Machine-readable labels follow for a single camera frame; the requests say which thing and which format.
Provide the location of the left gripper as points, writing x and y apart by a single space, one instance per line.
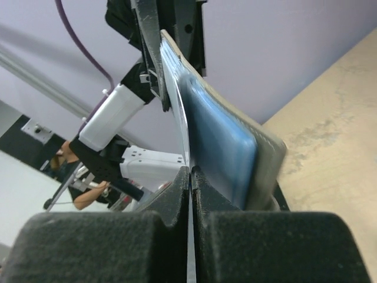
143 33

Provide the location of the person in black shirt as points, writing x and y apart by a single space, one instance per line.
83 191

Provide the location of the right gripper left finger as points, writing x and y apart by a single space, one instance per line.
147 245

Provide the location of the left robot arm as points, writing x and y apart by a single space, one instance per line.
99 145

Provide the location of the grey card holder wallet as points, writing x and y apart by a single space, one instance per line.
237 155

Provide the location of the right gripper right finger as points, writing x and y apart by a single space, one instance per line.
232 245

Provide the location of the white VIP card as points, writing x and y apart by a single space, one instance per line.
172 79

